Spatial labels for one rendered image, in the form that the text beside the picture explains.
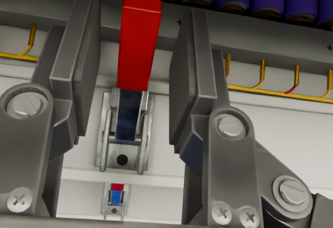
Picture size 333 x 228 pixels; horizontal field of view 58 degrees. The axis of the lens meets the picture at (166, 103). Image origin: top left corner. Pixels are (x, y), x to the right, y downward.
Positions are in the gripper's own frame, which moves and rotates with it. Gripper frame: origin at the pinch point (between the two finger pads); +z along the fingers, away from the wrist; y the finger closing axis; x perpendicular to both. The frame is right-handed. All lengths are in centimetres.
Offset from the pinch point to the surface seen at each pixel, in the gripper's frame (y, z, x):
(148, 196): 3.6, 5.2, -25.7
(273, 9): 7.2, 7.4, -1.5
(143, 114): 0.8, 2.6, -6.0
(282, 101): 8.6, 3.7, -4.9
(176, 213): 6.9, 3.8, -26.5
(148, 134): 1.2, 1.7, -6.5
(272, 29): 6.9, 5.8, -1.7
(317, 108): 10.9, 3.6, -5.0
